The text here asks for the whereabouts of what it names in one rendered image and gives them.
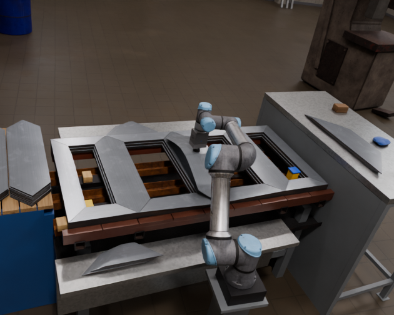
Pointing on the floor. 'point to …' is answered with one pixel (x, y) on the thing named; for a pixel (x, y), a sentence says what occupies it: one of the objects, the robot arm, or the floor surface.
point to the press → (355, 53)
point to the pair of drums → (10, 16)
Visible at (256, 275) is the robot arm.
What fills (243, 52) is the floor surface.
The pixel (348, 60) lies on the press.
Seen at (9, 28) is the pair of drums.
